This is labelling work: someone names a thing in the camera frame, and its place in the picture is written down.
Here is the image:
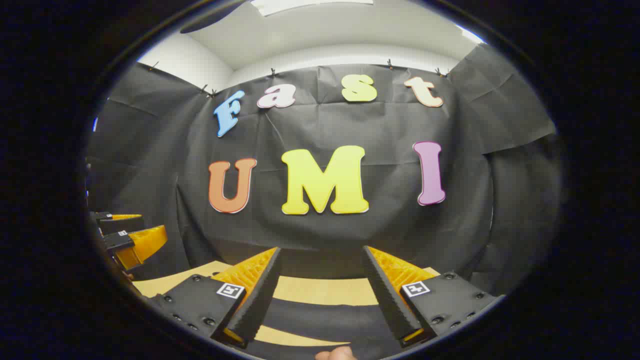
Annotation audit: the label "black backdrop cloth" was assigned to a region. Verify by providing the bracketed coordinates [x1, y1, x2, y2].
[85, 44, 563, 301]

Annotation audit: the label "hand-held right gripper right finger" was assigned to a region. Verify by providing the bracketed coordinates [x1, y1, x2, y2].
[362, 245, 501, 349]

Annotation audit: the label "black jeans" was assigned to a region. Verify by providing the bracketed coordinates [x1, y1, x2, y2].
[245, 297, 407, 360]

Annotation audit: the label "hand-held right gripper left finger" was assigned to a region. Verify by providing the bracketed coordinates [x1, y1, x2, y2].
[148, 246, 283, 349]

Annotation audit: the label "ceiling light panel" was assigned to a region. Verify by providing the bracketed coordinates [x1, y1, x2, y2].
[457, 26, 487, 46]

